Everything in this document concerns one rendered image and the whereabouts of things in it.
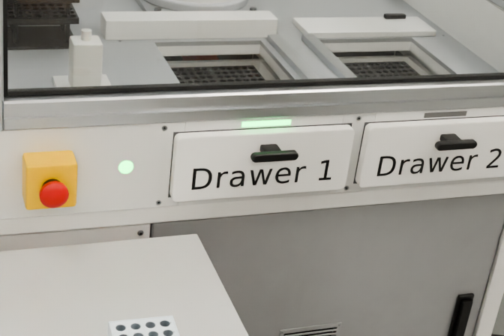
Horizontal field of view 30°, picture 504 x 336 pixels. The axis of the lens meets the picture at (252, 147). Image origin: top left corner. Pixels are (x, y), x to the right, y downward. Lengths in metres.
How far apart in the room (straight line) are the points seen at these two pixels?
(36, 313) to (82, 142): 0.25
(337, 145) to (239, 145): 0.16
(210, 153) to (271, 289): 0.33
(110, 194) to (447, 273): 0.68
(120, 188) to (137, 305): 0.20
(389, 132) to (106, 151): 0.45
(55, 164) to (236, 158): 0.28
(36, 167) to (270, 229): 0.43
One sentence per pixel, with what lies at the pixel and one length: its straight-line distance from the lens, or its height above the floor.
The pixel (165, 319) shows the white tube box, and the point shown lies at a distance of 1.24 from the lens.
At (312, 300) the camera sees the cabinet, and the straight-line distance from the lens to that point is 1.69.
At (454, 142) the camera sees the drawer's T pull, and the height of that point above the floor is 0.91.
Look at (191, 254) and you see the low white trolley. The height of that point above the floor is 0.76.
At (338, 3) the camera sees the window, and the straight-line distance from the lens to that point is 1.42.
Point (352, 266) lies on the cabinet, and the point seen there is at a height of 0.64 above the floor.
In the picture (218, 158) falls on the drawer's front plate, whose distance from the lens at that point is 1.42.
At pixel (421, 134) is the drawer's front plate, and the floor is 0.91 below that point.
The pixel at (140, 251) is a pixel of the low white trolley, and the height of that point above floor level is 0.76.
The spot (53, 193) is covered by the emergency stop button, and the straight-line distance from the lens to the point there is 1.32.
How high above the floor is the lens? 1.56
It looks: 27 degrees down
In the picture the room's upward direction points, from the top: 7 degrees clockwise
